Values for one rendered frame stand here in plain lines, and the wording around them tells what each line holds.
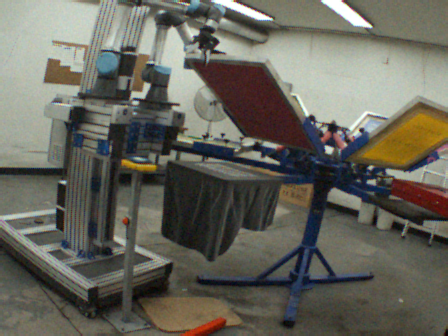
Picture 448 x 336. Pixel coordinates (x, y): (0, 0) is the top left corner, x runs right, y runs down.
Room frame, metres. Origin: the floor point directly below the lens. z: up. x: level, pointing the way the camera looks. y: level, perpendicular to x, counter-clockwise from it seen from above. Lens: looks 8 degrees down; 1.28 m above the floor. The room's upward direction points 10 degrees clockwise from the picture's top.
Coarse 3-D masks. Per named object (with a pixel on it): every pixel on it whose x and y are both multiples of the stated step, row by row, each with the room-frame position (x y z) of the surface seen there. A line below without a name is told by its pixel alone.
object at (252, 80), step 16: (224, 64) 2.21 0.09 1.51; (240, 80) 2.26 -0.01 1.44; (256, 80) 2.17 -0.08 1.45; (256, 96) 2.32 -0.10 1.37; (272, 96) 2.22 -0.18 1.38; (272, 112) 2.38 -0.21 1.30; (288, 112) 2.27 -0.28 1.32; (272, 128) 2.55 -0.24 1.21; (288, 128) 2.43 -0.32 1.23; (304, 144) 2.49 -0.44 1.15
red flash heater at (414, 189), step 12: (396, 180) 1.99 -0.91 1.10; (408, 180) 2.05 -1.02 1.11; (396, 192) 1.97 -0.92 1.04; (408, 192) 1.87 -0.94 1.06; (420, 192) 1.78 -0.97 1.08; (432, 192) 1.70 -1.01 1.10; (420, 204) 1.76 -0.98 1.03; (432, 204) 1.68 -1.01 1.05; (444, 204) 1.59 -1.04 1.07; (444, 216) 1.58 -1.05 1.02
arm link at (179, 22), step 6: (168, 12) 2.58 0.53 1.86; (168, 18) 2.59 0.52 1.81; (174, 18) 2.57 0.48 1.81; (180, 18) 2.58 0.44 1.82; (174, 24) 2.59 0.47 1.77; (180, 24) 2.59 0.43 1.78; (180, 30) 2.62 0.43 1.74; (186, 30) 2.63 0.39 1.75; (180, 36) 2.66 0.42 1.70; (186, 36) 2.64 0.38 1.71; (192, 36) 2.67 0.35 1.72; (186, 42) 2.66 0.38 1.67
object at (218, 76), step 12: (204, 72) 2.40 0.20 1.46; (216, 72) 2.33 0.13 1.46; (228, 72) 2.26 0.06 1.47; (216, 84) 2.45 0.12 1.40; (228, 84) 2.38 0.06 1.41; (228, 96) 2.51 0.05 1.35; (240, 96) 2.42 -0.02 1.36; (240, 108) 2.56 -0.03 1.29; (252, 108) 2.47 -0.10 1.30; (240, 120) 2.70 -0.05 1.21; (252, 120) 2.61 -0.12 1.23; (264, 120) 2.52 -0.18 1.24; (252, 132) 2.76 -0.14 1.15; (264, 132) 2.66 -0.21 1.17
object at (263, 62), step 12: (192, 60) 2.34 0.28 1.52; (216, 60) 2.21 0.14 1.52; (228, 60) 2.15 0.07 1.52; (240, 60) 2.09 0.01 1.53; (252, 60) 2.04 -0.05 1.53; (264, 60) 2.00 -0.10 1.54; (276, 72) 2.06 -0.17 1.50; (276, 84) 2.10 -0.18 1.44; (216, 96) 2.59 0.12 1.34; (288, 96) 2.16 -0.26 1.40; (228, 108) 2.66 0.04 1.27; (300, 120) 2.27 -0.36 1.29; (288, 144) 2.61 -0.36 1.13; (312, 144) 2.42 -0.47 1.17
